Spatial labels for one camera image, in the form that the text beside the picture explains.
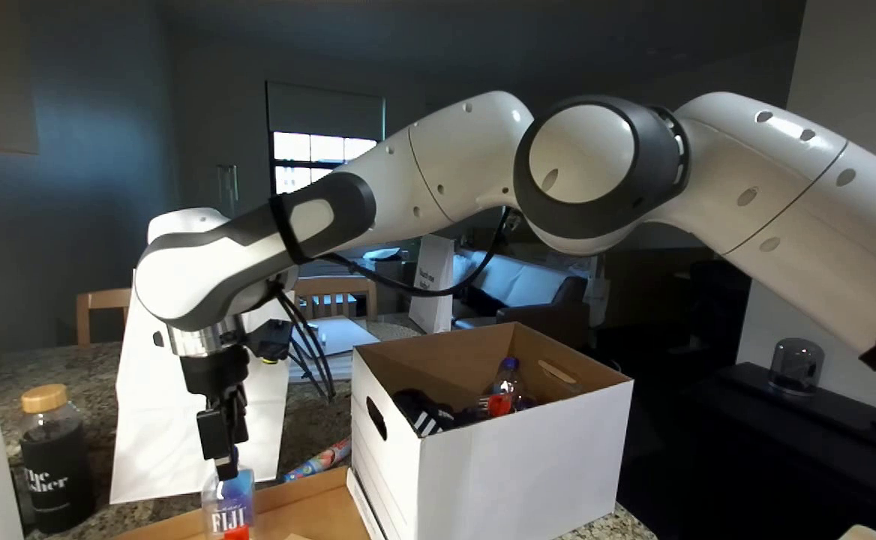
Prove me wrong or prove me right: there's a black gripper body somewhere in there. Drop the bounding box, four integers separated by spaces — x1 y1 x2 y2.
179 344 248 460

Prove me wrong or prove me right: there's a Fiji water bottle blue cap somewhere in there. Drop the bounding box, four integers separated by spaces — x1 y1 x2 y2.
202 464 256 540

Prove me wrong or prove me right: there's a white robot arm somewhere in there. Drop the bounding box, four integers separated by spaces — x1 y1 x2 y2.
136 91 876 369

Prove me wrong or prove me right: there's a flat cardboard box lid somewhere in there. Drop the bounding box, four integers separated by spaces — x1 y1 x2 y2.
118 467 371 540

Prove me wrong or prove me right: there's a white bigger storage box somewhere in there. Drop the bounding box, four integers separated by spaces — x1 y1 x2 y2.
348 324 632 540

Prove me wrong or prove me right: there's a red capped bottle in box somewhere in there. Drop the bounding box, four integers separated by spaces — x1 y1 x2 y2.
486 357 523 416

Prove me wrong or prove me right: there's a white paper shopping bag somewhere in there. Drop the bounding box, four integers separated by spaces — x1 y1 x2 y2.
108 301 287 505

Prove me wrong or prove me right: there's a wooden chair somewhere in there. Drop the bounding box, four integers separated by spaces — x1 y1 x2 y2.
74 287 132 344

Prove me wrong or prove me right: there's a dark jar with wooden lid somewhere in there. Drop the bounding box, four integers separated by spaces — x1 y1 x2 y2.
22 385 92 535

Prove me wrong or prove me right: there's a grey sofa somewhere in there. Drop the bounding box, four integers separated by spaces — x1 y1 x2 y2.
453 252 589 338

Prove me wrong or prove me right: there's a window with blind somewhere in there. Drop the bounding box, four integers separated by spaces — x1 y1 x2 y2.
268 84 388 191

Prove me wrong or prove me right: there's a glass jar on black counter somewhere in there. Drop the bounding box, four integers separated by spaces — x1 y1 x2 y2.
772 335 826 389

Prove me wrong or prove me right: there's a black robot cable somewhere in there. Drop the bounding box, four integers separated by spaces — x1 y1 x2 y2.
268 203 515 402

